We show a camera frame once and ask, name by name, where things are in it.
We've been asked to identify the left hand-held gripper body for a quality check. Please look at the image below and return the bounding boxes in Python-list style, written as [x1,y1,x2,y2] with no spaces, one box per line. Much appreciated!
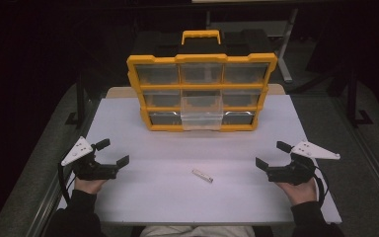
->
[60,135,120,182]

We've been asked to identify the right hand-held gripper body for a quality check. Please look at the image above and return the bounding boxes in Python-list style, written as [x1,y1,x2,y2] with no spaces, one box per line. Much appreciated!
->
[266,139,341,187]

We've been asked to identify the small white stick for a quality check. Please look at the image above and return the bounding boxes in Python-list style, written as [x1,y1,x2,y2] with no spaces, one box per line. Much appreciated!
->
[191,168,214,184]

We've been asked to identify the clear plastic organizer drawer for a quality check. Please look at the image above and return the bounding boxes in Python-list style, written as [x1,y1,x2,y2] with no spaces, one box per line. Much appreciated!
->
[180,90,225,131]

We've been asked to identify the yellow black drawer organizer cabinet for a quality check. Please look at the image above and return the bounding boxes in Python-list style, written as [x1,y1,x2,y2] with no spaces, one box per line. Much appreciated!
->
[126,29,278,133]

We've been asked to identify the person's left hand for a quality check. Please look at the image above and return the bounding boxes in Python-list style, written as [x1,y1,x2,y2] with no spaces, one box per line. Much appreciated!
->
[73,178,109,196]

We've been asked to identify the person's right hand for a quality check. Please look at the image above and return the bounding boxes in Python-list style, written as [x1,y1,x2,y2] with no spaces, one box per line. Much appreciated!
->
[275,179,318,206]

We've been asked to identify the black stand leg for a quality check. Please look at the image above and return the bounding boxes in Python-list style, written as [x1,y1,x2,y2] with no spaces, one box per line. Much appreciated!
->
[64,73,87,126]
[345,70,375,128]

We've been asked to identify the set of clear drawers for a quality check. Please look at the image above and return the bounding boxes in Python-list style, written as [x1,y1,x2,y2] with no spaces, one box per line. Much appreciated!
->
[134,62,270,126]

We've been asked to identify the person's lap light trousers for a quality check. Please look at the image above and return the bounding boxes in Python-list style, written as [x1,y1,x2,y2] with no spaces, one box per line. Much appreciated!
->
[139,225,257,237]

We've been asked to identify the grey metal stand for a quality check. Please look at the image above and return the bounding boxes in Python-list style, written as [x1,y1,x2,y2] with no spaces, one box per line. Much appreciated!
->
[205,8,300,84]

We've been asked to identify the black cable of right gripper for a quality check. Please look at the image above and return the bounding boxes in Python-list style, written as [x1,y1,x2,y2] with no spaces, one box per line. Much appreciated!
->
[311,165,331,209]

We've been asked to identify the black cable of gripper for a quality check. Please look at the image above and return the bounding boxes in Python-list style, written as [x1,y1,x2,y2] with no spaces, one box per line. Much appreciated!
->
[311,165,331,209]
[57,162,77,205]

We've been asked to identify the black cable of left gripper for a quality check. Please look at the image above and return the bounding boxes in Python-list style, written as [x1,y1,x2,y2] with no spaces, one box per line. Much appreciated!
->
[57,162,77,205]

